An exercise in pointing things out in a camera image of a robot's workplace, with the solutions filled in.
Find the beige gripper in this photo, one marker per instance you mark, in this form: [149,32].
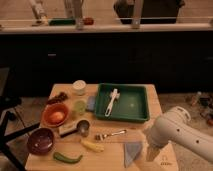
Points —
[152,153]

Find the grey-blue towel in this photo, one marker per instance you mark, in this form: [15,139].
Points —
[132,150]

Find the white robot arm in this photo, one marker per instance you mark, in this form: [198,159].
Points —
[172,126]

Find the metal measuring cup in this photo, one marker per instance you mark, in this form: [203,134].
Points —
[81,127]

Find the light green small cup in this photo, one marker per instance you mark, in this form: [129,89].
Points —
[79,107]

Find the white paper cup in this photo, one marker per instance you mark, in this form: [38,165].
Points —
[79,87]

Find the green plastic tray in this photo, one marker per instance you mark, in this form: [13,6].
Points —
[131,106]

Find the yellow corn piece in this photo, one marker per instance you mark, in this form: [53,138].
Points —
[92,146]

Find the silver fork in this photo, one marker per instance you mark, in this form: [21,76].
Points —
[101,137]

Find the white plastic brush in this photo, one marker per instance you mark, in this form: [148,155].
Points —
[114,95]

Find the green chili pepper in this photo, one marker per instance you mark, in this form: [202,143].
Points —
[62,158]

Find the orange fruit in bowl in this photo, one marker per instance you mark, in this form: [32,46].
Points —
[56,117]

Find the orange bowl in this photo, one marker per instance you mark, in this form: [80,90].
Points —
[50,109]

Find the dark purple bowl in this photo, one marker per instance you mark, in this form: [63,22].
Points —
[41,141]

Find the dark bin behind counter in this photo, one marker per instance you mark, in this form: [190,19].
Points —
[153,12]

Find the red object on counter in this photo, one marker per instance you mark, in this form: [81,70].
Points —
[88,21]

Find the green object on counter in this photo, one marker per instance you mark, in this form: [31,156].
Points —
[61,22]

